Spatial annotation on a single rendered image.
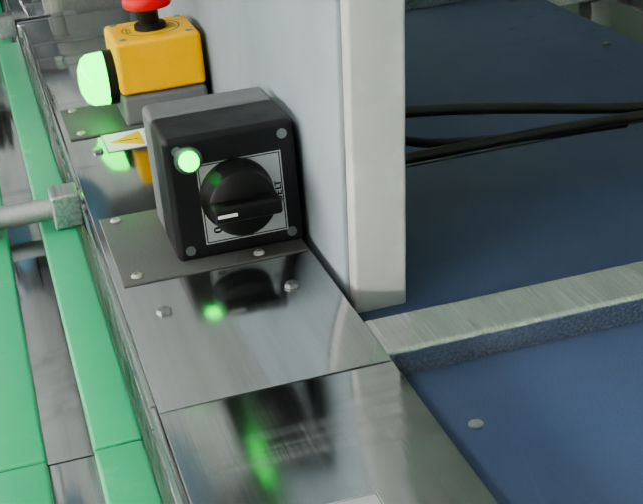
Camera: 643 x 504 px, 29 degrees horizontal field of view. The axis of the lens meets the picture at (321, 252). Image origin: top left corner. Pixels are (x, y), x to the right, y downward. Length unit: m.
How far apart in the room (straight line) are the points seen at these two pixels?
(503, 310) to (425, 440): 0.14
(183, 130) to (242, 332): 0.14
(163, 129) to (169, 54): 0.27
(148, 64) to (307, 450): 0.51
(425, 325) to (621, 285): 0.11
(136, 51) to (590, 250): 0.41
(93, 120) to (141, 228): 0.25
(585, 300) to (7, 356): 0.33
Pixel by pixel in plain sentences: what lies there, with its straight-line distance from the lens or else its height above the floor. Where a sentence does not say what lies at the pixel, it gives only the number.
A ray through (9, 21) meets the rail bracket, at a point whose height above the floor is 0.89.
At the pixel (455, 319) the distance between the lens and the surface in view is 0.68.
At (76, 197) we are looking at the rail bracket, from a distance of 0.89.
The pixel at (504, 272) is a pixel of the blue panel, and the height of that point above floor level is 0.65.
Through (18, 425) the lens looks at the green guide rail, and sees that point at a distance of 0.67.
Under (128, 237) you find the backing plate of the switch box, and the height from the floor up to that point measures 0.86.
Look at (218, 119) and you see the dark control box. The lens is 0.77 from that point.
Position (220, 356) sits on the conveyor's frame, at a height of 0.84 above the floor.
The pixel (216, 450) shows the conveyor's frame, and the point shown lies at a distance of 0.58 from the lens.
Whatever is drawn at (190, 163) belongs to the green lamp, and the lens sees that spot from 0.74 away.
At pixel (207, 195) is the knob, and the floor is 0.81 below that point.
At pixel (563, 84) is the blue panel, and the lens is 1.12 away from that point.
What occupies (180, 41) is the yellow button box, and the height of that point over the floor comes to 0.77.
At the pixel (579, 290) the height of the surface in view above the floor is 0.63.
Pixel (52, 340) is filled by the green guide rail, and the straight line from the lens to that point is 0.75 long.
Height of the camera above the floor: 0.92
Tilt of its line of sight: 13 degrees down
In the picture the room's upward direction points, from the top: 102 degrees counter-clockwise
